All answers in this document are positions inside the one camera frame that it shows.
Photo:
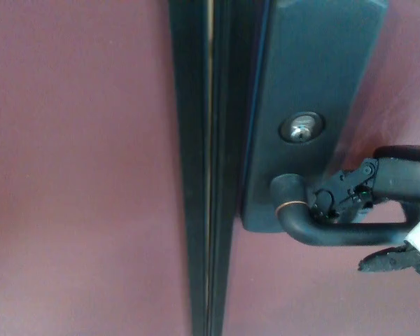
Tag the dark green lock plate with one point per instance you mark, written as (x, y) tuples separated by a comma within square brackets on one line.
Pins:
[(315, 63)]

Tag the black door edge seal strip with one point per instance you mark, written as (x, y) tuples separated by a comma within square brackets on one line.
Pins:
[(227, 140)]

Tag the maroon door leaf with lock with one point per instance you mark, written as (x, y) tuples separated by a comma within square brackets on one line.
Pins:
[(301, 297)]

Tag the maroon door leaf plain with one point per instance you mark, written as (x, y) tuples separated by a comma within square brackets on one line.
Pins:
[(80, 168)]

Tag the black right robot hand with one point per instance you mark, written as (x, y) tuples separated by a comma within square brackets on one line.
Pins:
[(399, 178)]

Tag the silver key cylinder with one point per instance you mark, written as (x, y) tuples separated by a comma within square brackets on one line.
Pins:
[(301, 127)]

